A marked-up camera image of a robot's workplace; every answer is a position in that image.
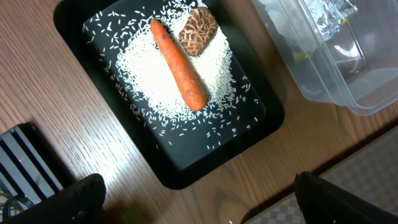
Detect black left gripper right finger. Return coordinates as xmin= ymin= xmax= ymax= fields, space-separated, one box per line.
xmin=294 ymin=171 xmax=397 ymax=224

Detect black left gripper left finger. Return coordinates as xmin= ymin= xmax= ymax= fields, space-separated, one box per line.
xmin=3 ymin=174 xmax=106 ymax=224

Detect white rice pile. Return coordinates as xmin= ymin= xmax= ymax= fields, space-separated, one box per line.
xmin=81 ymin=0 xmax=261 ymax=150

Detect orange carrot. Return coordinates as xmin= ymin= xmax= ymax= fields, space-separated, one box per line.
xmin=150 ymin=19 xmax=206 ymax=111

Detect green snack wrapper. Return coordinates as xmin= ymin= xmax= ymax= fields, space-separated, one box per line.
xmin=294 ymin=0 xmax=358 ymax=56

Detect white tissue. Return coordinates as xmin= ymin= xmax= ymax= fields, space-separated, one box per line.
xmin=259 ymin=0 xmax=318 ymax=52

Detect brown food scrap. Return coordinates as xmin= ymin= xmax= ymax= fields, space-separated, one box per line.
xmin=178 ymin=7 xmax=218 ymax=57

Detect black waste tray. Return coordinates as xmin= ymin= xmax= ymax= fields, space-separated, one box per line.
xmin=53 ymin=0 xmax=285 ymax=190

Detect brown serving tray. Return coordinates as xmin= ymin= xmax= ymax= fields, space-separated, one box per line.
xmin=241 ymin=124 xmax=398 ymax=224

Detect clear plastic bin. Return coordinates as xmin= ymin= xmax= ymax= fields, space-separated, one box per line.
xmin=253 ymin=0 xmax=397 ymax=116

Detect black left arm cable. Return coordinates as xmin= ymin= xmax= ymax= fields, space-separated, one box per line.
xmin=2 ymin=194 xmax=35 ymax=222

